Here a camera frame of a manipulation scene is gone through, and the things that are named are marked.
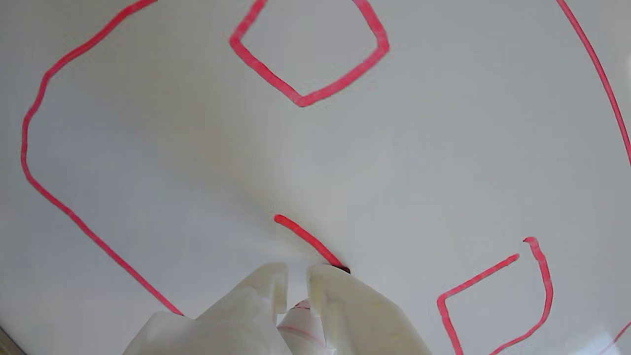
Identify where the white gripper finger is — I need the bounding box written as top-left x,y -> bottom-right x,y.
122,261 -> 295,355
306,264 -> 434,355

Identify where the red whiteboard marker pen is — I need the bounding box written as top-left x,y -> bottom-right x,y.
279,265 -> 351,355

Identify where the white whiteboard with metal frame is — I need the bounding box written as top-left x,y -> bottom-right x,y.
0,0 -> 631,355

